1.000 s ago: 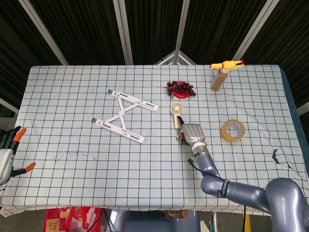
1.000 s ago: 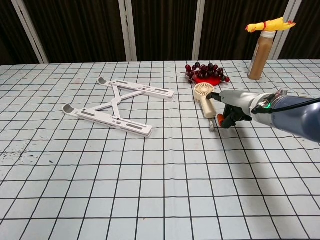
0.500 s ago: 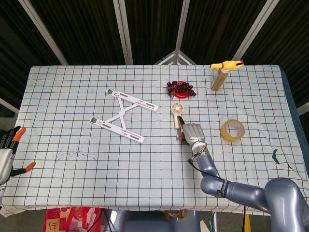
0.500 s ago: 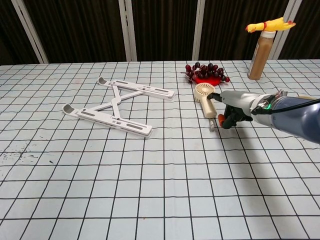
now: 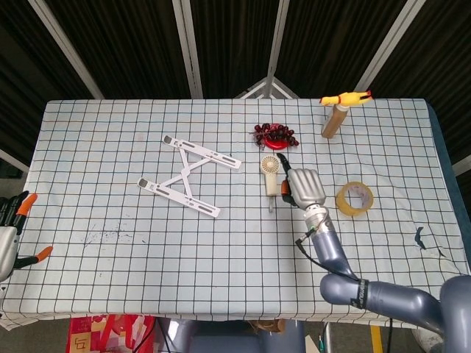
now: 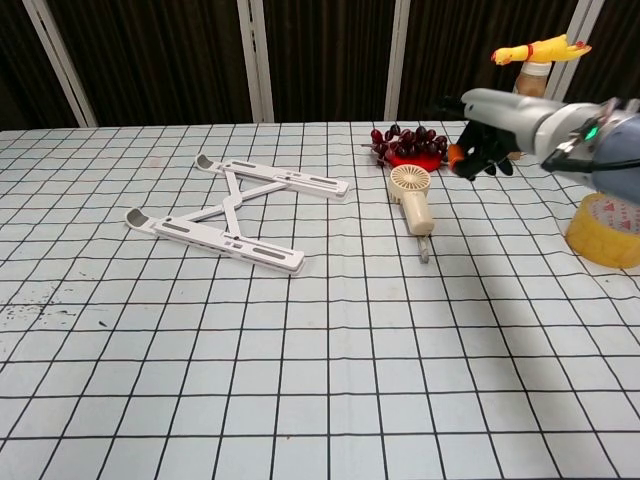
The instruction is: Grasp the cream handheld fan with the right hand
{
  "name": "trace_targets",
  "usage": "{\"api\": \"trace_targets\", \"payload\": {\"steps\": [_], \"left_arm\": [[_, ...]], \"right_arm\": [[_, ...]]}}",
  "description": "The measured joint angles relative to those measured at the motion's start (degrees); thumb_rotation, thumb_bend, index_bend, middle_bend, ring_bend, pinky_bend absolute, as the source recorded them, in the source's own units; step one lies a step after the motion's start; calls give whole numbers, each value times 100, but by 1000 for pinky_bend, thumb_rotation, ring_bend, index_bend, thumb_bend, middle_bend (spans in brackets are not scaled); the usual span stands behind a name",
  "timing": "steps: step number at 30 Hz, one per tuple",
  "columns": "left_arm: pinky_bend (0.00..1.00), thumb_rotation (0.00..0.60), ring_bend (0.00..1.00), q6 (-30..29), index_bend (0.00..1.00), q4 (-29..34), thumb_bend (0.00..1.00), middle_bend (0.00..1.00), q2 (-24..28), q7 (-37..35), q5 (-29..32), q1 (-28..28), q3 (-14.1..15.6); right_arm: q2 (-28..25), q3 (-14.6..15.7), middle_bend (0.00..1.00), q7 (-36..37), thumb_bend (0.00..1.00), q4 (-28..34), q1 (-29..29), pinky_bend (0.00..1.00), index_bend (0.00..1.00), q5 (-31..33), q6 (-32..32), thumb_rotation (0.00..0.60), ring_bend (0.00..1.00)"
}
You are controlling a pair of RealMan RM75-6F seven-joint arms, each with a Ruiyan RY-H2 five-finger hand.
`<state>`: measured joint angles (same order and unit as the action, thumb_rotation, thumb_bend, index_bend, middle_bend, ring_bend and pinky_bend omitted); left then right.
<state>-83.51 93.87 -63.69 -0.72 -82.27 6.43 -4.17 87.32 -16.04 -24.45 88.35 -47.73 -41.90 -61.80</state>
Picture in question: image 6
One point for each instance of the white black-checked tablecloth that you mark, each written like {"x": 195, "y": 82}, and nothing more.
{"x": 300, "y": 350}

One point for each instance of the cream handheld fan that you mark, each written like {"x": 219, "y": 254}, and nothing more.
{"x": 417, "y": 210}

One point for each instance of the brown cylindrical bottle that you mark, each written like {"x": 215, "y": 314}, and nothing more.
{"x": 531, "y": 82}

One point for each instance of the yellow rubber chicken toy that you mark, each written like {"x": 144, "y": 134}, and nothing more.
{"x": 530, "y": 50}

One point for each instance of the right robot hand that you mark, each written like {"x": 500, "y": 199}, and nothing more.
{"x": 505, "y": 112}

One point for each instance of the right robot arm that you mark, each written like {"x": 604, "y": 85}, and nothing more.
{"x": 620, "y": 145}

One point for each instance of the white folding laptop stand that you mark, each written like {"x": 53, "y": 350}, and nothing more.
{"x": 231, "y": 202}

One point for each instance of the dark red grape bunch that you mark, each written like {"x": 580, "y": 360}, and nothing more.
{"x": 410, "y": 140}

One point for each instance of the small red dish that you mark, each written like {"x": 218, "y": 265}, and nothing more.
{"x": 425, "y": 162}

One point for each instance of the yellowish clear packing tape roll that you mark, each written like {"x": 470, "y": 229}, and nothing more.
{"x": 595, "y": 240}

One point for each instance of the white partition frame post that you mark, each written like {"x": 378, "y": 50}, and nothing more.
{"x": 402, "y": 60}
{"x": 256, "y": 60}
{"x": 60, "y": 65}
{"x": 575, "y": 50}

